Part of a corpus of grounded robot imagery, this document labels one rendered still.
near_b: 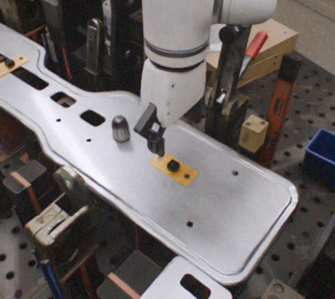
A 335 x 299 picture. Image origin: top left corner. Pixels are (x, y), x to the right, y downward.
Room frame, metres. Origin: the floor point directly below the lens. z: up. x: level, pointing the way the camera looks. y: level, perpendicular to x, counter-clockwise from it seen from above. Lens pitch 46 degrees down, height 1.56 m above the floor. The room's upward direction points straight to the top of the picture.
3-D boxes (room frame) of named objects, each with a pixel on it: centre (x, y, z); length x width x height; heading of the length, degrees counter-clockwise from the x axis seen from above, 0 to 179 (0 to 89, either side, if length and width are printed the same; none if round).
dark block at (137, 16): (0.77, 0.04, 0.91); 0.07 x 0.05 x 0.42; 141
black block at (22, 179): (0.44, 0.24, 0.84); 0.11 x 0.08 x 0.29; 141
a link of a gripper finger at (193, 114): (0.50, -0.05, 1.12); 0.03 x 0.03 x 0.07; 51
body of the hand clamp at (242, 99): (0.58, -0.12, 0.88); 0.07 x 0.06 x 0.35; 141
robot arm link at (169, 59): (0.45, -0.02, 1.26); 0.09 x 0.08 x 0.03; 141
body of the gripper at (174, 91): (0.45, -0.01, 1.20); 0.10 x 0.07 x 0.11; 141
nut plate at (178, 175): (0.45, -0.01, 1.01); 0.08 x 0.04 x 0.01; 51
